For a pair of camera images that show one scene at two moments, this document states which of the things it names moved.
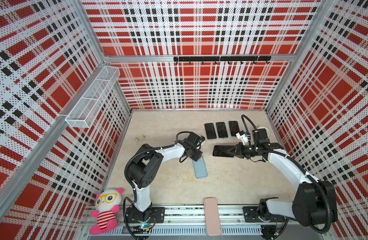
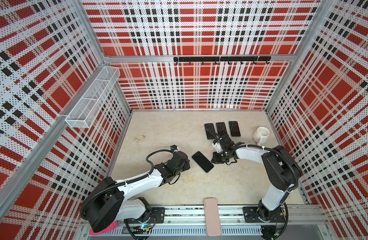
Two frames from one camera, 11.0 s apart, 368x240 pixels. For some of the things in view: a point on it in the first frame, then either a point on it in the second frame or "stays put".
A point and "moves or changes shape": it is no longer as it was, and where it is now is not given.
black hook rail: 215,58 stays put
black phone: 221,150 moves or changes shape
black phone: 221,128 stays put
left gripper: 198,155 to 187,166
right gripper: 238,148 to 215,159
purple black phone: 234,128 stays put
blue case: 210,131 stays put
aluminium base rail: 190,223 stays put
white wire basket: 83,112 stays put
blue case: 200,167 moves or changes shape
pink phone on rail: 213,223 stays put
